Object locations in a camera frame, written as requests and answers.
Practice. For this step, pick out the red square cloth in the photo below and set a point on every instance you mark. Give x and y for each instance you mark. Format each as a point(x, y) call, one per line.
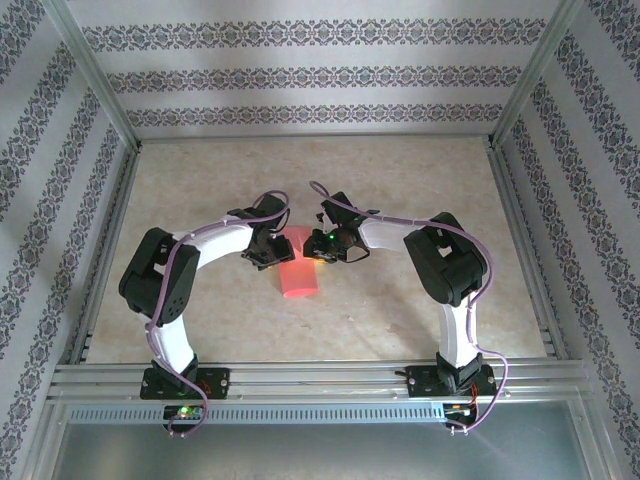
point(300, 280)

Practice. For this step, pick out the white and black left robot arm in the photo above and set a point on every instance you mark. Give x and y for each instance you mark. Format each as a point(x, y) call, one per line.
point(220, 245)

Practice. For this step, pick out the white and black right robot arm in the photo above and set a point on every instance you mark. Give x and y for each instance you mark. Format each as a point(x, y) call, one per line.
point(385, 235)

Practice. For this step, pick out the grey metal sheet panel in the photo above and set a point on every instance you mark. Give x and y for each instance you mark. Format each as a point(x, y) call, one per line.
point(320, 455)

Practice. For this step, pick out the controller board with green light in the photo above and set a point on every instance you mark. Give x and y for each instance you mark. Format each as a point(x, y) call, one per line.
point(184, 412)

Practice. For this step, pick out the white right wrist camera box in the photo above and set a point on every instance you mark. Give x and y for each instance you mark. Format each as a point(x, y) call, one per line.
point(326, 216)

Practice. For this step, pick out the thin aluminium wall rail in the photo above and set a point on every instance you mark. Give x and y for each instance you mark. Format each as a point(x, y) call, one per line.
point(315, 136)

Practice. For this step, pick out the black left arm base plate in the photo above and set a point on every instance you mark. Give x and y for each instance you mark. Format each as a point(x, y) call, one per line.
point(217, 382)

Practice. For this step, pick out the aluminium table side rail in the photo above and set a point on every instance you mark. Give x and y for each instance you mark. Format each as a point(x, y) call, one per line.
point(515, 220)
point(116, 220)

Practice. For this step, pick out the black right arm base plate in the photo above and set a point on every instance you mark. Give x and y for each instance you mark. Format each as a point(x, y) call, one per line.
point(422, 382)

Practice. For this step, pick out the aluminium frame post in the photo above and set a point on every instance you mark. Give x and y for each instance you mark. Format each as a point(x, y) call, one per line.
point(90, 70)
point(537, 70)

